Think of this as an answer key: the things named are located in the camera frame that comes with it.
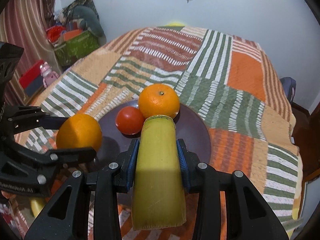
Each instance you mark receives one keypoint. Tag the grey green plush cushion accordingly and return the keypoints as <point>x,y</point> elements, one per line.
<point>84,13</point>

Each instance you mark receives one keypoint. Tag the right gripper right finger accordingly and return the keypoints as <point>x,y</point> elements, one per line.
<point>248,215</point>

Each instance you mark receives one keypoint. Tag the red and black box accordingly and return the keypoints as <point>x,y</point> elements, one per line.
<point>31,81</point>

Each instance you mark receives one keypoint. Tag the blue chair back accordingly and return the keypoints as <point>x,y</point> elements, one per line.
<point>289,87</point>

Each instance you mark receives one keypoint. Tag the large orange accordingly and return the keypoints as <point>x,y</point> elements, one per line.
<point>79,131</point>
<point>158,99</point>

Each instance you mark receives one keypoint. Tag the dark purple plate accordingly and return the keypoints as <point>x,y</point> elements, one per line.
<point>187,126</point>

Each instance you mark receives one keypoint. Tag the striped patchwork bed cover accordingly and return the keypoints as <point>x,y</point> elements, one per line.
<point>228,82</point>

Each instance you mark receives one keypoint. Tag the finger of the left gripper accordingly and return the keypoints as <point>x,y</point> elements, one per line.
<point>72,156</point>
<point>51,122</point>

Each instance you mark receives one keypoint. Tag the pink toy figure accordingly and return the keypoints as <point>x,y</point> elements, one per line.
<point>48,75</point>

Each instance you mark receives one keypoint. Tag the thick yellow sugarcane piece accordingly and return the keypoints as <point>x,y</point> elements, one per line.
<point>158,199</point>

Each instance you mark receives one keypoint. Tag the small red tomato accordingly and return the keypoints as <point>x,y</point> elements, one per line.
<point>129,120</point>

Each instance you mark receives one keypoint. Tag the green storage box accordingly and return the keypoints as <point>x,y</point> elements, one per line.
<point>76,48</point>

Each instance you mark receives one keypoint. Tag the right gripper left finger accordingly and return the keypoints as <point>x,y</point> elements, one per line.
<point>66,214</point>

